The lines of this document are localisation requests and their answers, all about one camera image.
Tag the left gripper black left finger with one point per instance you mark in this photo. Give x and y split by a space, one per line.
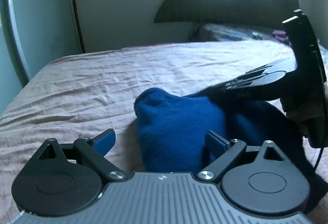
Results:
93 151

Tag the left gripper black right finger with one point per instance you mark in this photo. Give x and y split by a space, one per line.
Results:
226 154

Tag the dark blue knitted sweater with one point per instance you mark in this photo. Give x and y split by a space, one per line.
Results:
171 129

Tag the small purple cloth item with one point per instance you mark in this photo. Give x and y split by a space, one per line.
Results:
281 36

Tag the patterned pillow at headboard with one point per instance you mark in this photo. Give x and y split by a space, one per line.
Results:
234 33

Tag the glass sliding wardrobe door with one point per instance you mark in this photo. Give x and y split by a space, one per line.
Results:
33 33

